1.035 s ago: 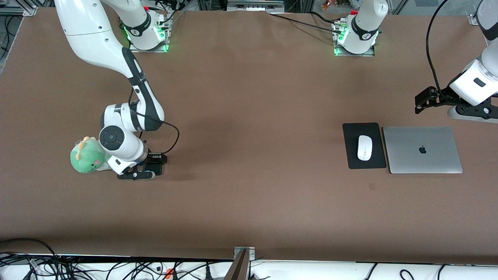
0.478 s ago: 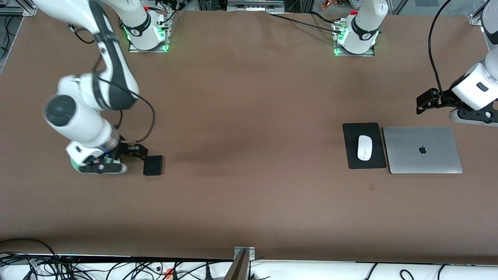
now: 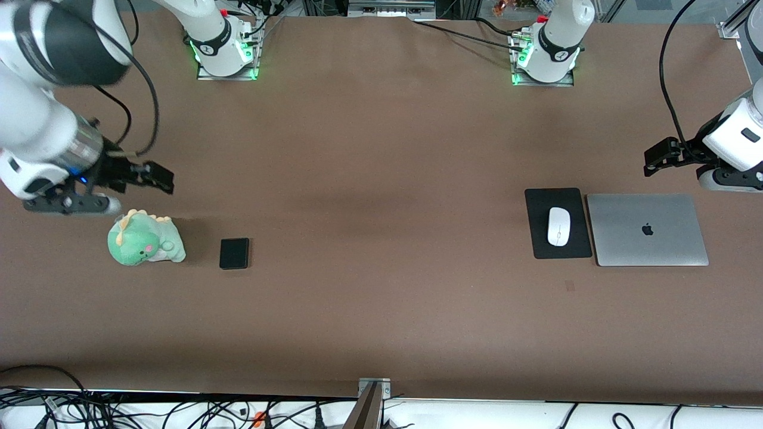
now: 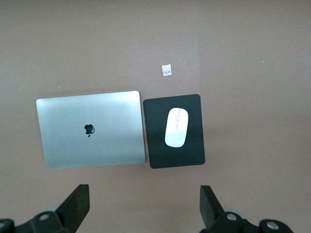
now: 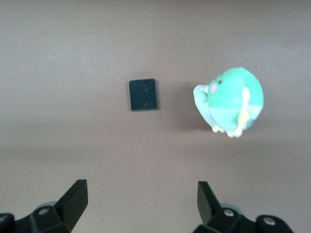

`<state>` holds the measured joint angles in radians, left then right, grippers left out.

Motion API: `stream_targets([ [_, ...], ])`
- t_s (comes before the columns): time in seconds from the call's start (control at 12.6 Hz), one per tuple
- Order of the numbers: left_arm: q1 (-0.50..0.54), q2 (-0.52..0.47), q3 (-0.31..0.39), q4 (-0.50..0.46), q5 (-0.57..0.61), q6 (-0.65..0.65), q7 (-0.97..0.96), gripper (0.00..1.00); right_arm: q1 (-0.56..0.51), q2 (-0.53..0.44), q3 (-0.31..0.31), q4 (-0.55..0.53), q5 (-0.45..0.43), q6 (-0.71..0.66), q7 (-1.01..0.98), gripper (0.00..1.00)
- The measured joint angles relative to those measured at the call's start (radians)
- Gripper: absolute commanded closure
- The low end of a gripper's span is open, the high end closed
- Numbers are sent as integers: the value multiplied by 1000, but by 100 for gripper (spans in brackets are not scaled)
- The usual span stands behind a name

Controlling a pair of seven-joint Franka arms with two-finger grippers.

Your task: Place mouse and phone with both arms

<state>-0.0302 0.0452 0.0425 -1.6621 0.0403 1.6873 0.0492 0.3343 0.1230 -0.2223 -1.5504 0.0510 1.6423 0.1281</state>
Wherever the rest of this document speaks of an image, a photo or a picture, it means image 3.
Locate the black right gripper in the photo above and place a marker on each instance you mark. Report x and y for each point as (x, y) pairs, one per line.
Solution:
(117, 171)

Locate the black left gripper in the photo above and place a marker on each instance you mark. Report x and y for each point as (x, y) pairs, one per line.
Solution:
(691, 149)

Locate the small black square box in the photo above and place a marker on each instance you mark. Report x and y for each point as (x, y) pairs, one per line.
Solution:
(234, 254)

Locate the white computer mouse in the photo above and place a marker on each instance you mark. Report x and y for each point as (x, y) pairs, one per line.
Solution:
(558, 226)

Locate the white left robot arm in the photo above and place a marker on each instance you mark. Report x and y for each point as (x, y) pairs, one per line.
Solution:
(736, 140)

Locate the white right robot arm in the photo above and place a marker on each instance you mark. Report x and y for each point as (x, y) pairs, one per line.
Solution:
(47, 125)

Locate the black mouse pad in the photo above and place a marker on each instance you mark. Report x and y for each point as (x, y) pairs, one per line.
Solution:
(536, 226)

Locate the green dinosaur plush toy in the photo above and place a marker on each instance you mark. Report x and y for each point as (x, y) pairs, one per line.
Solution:
(143, 239)

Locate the silver laptop with apple logo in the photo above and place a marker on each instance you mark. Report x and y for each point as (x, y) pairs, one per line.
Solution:
(647, 229)

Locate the grey device box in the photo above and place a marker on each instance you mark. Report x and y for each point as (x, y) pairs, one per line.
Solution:
(391, 8)

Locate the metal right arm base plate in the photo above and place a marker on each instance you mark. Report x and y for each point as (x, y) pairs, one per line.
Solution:
(205, 75)

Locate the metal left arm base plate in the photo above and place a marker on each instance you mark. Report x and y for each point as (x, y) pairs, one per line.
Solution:
(566, 80)

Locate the aluminium frame profile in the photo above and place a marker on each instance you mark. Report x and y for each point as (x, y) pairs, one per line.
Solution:
(736, 24)

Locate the metal table edge bracket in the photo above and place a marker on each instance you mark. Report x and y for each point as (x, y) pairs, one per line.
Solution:
(371, 402)

